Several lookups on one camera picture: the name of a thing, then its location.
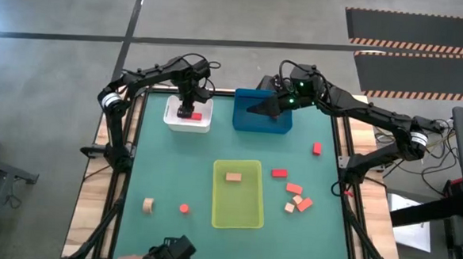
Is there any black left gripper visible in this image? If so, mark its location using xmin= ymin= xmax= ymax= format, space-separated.
xmin=177 ymin=75 xmax=213 ymax=120

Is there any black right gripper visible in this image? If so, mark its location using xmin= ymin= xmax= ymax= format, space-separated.
xmin=247 ymin=61 xmax=327 ymax=123

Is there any orange-red rectangular block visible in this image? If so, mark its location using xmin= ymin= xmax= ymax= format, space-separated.
xmin=285 ymin=182 xmax=304 ymax=196
xmin=296 ymin=196 xmax=315 ymax=214

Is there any white plastic bin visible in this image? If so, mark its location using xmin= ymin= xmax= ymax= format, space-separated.
xmin=163 ymin=93 xmax=214 ymax=134

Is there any blue plastic bin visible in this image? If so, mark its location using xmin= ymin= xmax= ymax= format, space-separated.
xmin=231 ymin=88 xmax=296 ymax=136

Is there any translucent yellow plastic bin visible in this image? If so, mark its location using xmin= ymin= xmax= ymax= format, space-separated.
xmin=209 ymin=157 xmax=268 ymax=232

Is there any green table mat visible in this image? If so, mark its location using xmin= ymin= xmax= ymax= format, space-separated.
xmin=112 ymin=88 xmax=360 ymax=259

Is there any black handheld device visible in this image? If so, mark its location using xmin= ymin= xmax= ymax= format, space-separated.
xmin=140 ymin=232 xmax=198 ymax=259

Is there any black hazard-striped floor mat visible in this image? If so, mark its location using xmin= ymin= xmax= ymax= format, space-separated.
xmin=350 ymin=49 xmax=463 ymax=103
xmin=343 ymin=7 xmax=463 ymax=56

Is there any black support beam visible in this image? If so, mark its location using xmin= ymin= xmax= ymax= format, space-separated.
xmin=388 ymin=191 xmax=463 ymax=232

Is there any white paper sheet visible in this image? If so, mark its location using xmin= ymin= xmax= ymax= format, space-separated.
xmin=383 ymin=192 xmax=434 ymax=254

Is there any black aluminium table frame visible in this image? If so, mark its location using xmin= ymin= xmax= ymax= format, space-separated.
xmin=63 ymin=80 xmax=412 ymax=259

